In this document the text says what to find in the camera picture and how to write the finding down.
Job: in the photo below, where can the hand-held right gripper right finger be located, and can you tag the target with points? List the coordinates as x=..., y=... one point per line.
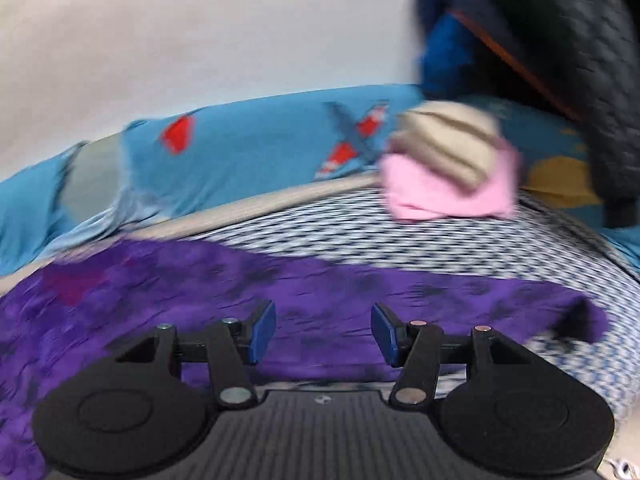
x=385, y=332

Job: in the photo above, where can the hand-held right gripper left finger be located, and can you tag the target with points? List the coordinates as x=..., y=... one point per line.
x=262, y=330

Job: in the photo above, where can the purple floral shirt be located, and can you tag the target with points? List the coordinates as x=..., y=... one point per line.
x=325, y=285

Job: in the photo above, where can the pink cloth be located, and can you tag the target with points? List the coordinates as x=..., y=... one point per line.
x=425, y=195

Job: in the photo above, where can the blue pillow with red pentagon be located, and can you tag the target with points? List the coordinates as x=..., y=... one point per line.
x=250, y=145

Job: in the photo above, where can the beige striped knit cloth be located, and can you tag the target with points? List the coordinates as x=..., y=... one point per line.
x=440, y=140

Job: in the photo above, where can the grey padded panel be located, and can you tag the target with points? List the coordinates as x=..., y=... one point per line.
x=95, y=180

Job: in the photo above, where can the blue pillow with white script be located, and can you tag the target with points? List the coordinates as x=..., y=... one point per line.
x=25, y=210

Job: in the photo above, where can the black quilted jacket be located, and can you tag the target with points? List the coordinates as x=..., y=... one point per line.
x=590, y=60

